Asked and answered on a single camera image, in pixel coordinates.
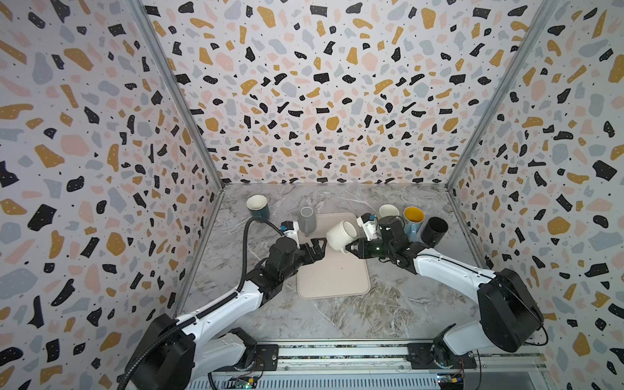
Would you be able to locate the left corner aluminium profile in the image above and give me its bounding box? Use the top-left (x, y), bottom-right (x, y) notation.
top-left (126, 0), bottom-right (224, 193)

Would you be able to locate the grey mug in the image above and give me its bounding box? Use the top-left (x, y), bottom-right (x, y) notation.
top-left (298, 206), bottom-right (317, 237)

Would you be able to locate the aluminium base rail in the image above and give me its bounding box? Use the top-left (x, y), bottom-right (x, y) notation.
top-left (185, 340), bottom-right (556, 389)

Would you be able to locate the black corrugated cable conduit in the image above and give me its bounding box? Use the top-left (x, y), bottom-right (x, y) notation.
top-left (115, 216), bottom-right (286, 390)

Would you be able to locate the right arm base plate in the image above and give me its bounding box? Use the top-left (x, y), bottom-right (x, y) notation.
top-left (406, 342), bottom-right (478, 370)

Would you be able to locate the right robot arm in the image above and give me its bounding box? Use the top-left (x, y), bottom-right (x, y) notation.
top-left (340, 216), bottom-right (544, 365)

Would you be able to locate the dark teal mug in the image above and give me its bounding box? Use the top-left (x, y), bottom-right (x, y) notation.
top-left (246, 194), bottom-right (270, 220)

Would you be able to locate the black mug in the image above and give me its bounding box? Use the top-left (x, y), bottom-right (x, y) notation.
top-left (421, 216), bottom-right (449, 248)

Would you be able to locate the blue butterfly mug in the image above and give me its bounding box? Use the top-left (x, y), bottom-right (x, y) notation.
top-left (403, 206), bottom-right (425, 242)

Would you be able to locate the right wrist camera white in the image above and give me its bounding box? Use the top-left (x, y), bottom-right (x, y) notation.
top-left (356, 213), bottom-right (379, 241)

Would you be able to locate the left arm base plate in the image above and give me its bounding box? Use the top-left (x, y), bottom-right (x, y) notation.
top-left (216, 344), bottom-right (280, 373)

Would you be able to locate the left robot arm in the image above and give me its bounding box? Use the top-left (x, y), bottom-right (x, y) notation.
top-left (118, 236), bottom-right (328, 389)

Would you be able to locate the beige rectangular tray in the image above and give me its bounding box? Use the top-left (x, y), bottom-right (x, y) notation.
top-left (297, 212), bottom-right (371, 300)

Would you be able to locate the right corner aluminium profile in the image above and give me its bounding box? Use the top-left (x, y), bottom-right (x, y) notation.
top-left (445, 0), bottom-right (557, 193)

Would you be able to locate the white mug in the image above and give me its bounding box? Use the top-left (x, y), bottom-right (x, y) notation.
top-left (326, 220), bottom-right (358, 254)

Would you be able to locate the corner aluminium profile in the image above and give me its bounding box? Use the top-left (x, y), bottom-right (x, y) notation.
top-left (126, 0), bottom-right (224, 193)
top-left (445, 0), bottom-right (557, 193)

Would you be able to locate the light green mug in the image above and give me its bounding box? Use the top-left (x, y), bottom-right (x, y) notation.
top-left (378, 204), bottom-right (400, 219)

